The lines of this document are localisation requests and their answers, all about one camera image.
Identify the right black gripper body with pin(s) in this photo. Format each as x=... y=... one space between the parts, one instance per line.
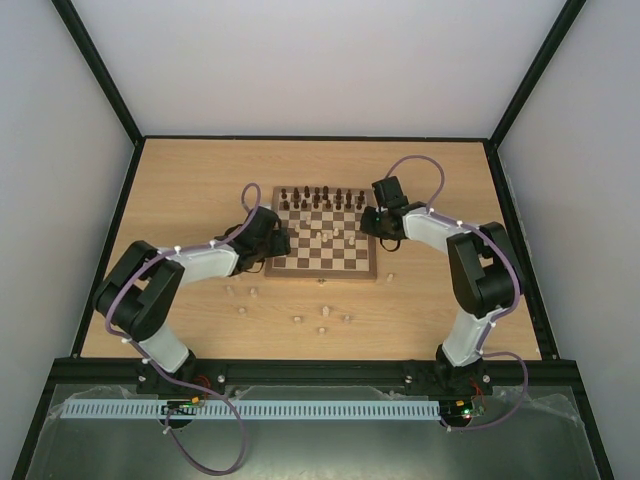
x=370 y=223

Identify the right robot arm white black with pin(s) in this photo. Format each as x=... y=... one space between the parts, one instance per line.
x=484 y=270

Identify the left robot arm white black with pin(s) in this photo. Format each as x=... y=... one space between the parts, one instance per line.
x=136 y=296

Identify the wooden chess board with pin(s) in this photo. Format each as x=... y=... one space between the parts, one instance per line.
x=335 y=260

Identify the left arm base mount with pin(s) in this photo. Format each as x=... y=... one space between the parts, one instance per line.
x=150 y=381

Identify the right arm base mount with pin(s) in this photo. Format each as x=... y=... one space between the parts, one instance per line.
x=438 y=378

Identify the black aluminium frame rail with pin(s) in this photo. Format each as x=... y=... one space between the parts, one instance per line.
x=313 y=373

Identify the light blue cable duct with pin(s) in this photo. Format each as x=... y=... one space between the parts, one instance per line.
x=138 y=409

